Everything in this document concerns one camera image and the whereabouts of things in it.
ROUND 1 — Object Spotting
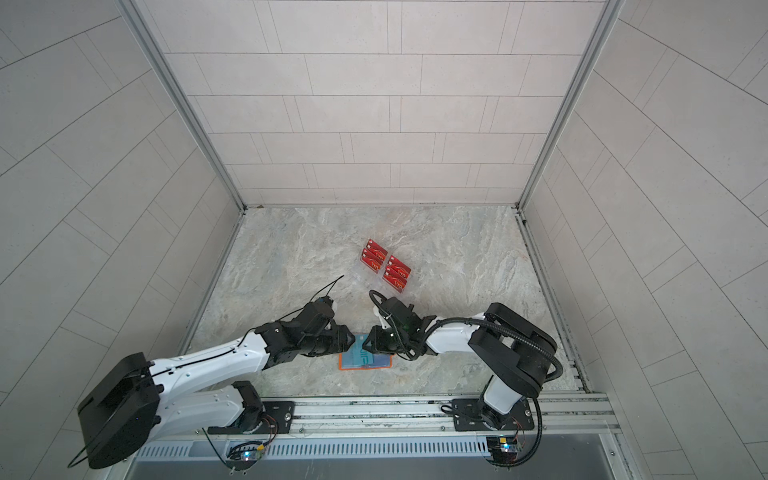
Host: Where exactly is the aluminium corner post right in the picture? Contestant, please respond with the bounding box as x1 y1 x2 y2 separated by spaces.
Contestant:
517 0 623 214

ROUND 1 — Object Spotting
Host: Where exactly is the black corrugated cable conduit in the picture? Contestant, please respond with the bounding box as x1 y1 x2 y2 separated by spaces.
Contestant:
367 289 565 468

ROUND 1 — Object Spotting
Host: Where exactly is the red card left stack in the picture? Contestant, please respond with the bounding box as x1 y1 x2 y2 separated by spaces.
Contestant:
360 239 389 274

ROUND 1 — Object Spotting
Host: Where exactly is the aluminium corner post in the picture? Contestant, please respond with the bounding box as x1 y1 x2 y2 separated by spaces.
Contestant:
517 0 623 214
116 0 247 214

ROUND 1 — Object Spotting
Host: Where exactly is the orange card holder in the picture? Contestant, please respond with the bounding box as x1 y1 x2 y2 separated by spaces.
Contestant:
338 334 392 371

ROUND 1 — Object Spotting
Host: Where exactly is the red card right stack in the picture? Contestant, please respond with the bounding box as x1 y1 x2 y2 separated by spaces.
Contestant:
383 255 412 293

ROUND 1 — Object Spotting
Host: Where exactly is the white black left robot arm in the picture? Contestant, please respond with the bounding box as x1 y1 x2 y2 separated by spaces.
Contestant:
68 296 355 469

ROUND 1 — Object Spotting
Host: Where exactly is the right circuit board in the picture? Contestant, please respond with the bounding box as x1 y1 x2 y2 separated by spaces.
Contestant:
486 437 521 467

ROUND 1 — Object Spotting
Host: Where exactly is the vent grille strip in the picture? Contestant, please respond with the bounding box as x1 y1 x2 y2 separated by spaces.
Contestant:
135 436 490 462

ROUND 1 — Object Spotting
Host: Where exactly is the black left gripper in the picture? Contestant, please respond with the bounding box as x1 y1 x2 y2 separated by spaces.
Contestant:
299 325 361 357

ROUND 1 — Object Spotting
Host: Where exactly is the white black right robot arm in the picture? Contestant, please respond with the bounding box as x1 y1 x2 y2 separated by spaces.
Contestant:
363 290 564 430

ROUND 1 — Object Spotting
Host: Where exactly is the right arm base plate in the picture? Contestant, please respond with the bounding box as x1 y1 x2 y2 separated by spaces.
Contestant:
441 398 535 432

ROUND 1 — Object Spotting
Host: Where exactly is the red card stack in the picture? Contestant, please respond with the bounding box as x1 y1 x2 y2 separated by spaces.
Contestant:
360 239 389 274
383 255 412 293

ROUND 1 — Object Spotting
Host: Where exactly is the circuit board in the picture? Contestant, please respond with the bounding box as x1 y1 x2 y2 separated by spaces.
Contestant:
226 441 266 471
486 437 521 467

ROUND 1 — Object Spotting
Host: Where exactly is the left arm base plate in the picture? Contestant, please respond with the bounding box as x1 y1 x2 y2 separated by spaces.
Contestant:
206 401 296 435

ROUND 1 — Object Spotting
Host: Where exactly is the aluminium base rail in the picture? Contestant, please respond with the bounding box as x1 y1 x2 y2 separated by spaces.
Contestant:
128 392 622 445

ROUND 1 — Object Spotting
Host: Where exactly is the aluminium corner post left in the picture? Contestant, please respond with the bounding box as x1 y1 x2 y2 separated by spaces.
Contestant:
116 0 247 214

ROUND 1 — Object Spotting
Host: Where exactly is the left circuit board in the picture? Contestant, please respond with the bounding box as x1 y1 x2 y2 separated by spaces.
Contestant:
226 441 266 471

